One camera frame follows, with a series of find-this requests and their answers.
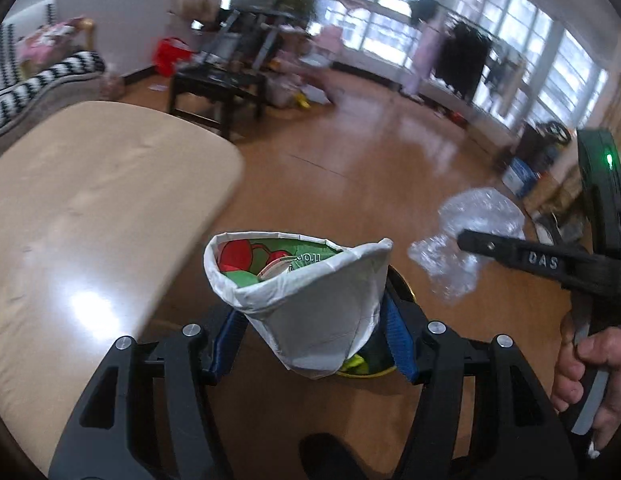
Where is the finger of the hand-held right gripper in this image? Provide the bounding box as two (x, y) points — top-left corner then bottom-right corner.
(458, 229), (609, 291)

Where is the dark low cabinet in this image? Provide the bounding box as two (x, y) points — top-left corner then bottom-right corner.
(515, 120), (571, 161)

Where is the white sofa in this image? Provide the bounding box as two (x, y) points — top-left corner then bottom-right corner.
(0, 0), (106, 156)

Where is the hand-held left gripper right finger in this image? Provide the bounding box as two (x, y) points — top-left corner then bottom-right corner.
(382, 291), (567, 480)

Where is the pink printed cushion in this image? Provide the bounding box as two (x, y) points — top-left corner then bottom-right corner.
(18, 19), (91, 66)

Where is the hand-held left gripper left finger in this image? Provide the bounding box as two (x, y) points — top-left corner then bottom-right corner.
(48, 309), (249, 480)

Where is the person's right hand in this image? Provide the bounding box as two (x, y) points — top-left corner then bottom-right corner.
(551, 310), (621, 456)

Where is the hanging pink garment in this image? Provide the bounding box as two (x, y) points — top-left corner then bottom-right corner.
(403, 10), (449, 98)

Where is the black bin yellow rim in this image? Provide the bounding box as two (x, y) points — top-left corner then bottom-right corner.
(335, 266), (419, 378)

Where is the black coffee table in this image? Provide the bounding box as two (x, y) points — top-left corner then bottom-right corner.
(168, 67), (268, 141)

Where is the metal folding stand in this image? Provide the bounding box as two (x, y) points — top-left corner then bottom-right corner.
(230, 7), (311, 68)

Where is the blue and white box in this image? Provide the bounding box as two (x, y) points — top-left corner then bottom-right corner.
(501, 156), (539, 198)

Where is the white paper cup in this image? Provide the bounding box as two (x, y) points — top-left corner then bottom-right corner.
(204, 231), (394, 380)

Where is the red gift bag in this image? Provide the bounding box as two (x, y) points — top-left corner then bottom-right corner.
(155, 36), (194, 78)

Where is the clear plastic wrap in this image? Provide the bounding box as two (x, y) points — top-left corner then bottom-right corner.
(408, 187), (526, 302)

